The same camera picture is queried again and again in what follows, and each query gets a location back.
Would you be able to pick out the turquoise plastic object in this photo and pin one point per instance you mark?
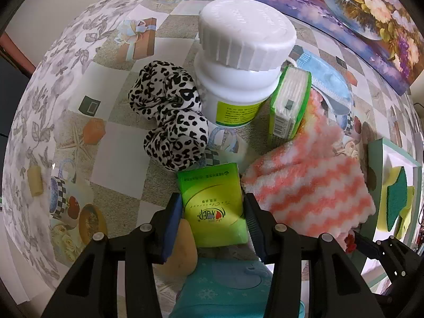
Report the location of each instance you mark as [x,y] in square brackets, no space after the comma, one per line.
[225,288]

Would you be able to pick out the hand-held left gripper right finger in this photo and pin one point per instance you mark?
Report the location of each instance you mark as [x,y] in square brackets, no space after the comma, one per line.
[256,238]

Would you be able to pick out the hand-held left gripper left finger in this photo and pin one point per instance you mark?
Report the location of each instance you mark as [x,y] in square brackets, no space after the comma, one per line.
[174,228]

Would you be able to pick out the green and yellow sponge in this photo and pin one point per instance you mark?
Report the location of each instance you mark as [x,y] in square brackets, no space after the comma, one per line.
[396,195]

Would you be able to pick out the dark cabinet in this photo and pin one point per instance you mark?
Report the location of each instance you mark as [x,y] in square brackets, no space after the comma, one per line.
[13,73]

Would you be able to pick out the blue face mask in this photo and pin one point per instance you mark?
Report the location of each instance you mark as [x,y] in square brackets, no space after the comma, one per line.
[328,76]

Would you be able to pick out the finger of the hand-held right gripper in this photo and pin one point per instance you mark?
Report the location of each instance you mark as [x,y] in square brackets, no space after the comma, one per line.
[366,245]

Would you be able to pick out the green tissue packet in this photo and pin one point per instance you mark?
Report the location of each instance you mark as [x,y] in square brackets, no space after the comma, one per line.
[285,112]
[212,205]

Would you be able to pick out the pink striped fluffy cloth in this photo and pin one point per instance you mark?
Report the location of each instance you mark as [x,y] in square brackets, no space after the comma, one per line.
[314,179]

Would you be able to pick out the teal shallow box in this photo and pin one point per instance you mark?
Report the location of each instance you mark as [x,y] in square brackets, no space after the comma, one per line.
[376,172]

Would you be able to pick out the leopard print scrunchie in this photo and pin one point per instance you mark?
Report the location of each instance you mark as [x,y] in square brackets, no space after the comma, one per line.
[172,129]

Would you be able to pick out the flower painting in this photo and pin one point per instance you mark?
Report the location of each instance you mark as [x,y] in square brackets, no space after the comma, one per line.
[331,0]

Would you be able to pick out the small red item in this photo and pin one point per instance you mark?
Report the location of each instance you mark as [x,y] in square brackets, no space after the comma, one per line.
[349,241]

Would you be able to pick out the white plastic bottle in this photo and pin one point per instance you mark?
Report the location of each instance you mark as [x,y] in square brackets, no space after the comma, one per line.
[238,82]

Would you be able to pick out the beige round puff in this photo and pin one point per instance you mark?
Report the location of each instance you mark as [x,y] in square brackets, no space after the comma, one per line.
[182,251]

